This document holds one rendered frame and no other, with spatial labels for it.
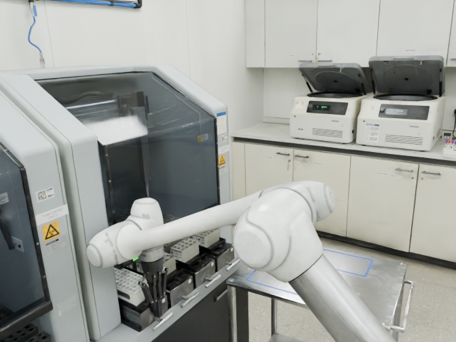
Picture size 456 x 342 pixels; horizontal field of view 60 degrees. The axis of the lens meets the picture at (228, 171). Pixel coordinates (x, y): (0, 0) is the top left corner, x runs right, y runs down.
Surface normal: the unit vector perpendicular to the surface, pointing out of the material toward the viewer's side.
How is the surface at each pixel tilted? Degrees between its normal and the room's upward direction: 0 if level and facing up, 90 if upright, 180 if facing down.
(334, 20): 90
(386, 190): 90
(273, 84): 90
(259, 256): 84
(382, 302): 0
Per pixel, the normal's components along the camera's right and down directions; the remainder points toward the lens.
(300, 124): -0.59, 0.25
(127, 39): 0.83, 0.14
